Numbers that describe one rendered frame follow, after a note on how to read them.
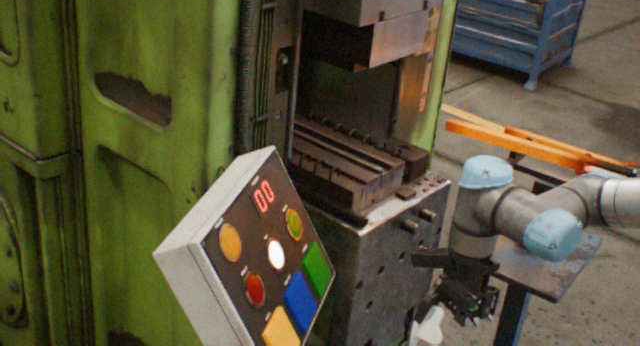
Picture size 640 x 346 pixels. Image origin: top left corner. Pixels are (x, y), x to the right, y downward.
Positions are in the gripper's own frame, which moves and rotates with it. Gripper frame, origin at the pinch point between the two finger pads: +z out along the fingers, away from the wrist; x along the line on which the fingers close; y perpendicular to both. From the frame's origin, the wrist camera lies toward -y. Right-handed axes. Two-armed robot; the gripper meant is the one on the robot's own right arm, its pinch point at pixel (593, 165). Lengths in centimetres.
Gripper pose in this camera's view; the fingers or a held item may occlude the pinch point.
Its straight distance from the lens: 161.5
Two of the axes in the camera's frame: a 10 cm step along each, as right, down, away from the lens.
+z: -7.6, -3.3, 5.6
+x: 6.5, -3.1, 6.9
